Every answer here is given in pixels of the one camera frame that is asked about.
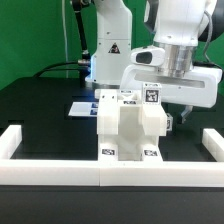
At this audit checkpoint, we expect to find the white chair seat part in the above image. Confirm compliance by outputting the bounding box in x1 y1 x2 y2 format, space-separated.
99 103 161 161

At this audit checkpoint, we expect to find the white tagged cube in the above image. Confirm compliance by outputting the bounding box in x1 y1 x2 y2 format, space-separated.
142 83 162 105
166 113 173 131

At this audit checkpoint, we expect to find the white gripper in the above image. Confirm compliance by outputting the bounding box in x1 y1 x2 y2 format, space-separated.
120 45 222 123

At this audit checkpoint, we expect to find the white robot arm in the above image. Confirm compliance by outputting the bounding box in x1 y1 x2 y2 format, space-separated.
86 0 224 116

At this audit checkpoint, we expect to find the black cable post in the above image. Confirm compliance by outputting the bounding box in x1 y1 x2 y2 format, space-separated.
70 0 91 87

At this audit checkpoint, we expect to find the white U-shaped fence wall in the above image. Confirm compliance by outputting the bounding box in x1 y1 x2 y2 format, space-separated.
0 125 224 187

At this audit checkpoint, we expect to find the white chair back frame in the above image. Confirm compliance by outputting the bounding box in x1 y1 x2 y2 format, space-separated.
95 89 167 136

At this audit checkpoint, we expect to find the thin white cable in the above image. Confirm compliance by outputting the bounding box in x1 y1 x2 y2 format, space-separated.
61 0 70 78

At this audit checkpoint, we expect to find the white marker base sheet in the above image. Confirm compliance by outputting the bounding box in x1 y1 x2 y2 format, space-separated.
68 102 98 117

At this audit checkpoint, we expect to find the black thick cable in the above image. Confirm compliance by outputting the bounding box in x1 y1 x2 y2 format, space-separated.
32 60 91 78

